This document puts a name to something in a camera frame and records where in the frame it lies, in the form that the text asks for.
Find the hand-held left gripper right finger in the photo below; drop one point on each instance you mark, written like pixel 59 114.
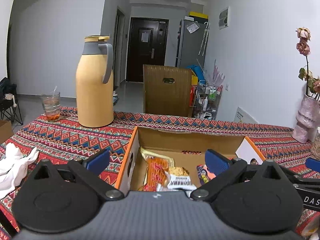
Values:
pixel 217 163

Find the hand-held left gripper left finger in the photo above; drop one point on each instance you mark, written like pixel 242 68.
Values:
pixel 97 162

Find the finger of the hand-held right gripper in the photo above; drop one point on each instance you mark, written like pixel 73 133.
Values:
pixel 305 180
pixel 313 165

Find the red snack packet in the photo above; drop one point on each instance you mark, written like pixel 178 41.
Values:
pixel 203 176

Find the white cracker snack packet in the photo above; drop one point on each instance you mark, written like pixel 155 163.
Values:
pixel 180 178

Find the pale yellow snack packet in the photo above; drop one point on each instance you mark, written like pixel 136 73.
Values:
pixel 152 153

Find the orange snack packet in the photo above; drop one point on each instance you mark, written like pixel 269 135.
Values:
pixel 155 172

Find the orange cardboard box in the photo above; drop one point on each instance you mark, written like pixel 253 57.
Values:
pixel 162 140

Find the woven pattern jar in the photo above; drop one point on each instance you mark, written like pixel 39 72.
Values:
pixel 316 147

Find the pink vase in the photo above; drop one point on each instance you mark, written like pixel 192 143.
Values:
pixel 305 122

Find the metal trolley rack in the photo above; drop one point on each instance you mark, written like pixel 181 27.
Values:
pixel 207 102

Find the pair of slippers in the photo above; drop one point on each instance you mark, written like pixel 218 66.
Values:
pixel 115 98

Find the glass cup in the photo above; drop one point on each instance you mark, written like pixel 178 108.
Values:
pixel 51 107

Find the yellow thermos jug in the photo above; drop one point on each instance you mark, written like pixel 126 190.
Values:
pixel 93 87

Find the wooden chair back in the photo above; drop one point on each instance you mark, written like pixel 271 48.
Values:
pixel 165 97

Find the blue bag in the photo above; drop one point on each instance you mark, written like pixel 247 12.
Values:
pixel 197 72

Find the small brown cardboard box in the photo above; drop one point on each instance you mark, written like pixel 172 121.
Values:
pixel 5 131

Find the black folding chair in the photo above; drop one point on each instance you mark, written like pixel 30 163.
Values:
pixel 8 100

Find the dark entrance door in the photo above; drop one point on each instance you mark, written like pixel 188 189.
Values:
pixel 147 62

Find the grey interior door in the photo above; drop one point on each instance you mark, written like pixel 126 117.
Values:
pixel 120 47

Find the dried roses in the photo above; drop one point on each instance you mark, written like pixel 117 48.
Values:
pixel 303 47

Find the grey refrigerator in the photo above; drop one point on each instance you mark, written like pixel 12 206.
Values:
pixel 190 47

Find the folded umbrella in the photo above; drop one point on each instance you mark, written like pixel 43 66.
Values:
pixel 204 38

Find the paper sheet on door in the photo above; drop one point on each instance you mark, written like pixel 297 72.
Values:
pixel 144 37

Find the paper sheet on refrigerator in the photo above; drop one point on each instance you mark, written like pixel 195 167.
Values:
pixel 193 27

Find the yellow box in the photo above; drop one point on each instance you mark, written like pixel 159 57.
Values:
pixel 198 15

